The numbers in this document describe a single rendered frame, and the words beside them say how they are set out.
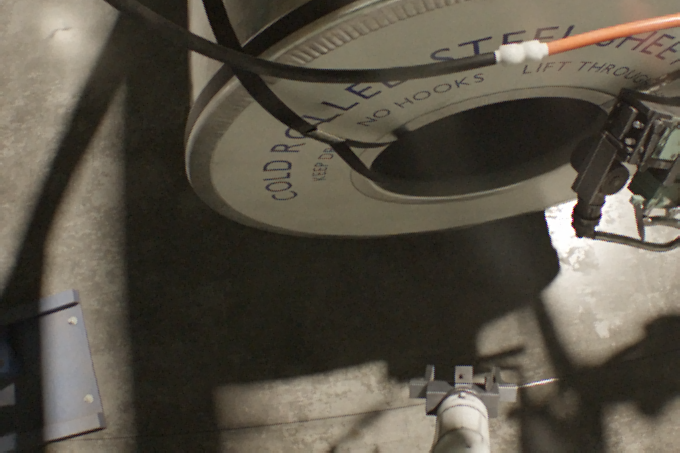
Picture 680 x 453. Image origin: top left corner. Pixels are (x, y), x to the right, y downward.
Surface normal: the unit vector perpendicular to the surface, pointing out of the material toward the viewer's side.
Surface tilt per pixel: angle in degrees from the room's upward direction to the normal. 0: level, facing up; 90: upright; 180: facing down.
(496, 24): 90
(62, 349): 0
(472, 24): 90
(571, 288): 0
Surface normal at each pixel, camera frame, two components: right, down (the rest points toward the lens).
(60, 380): -0.06, -0.33
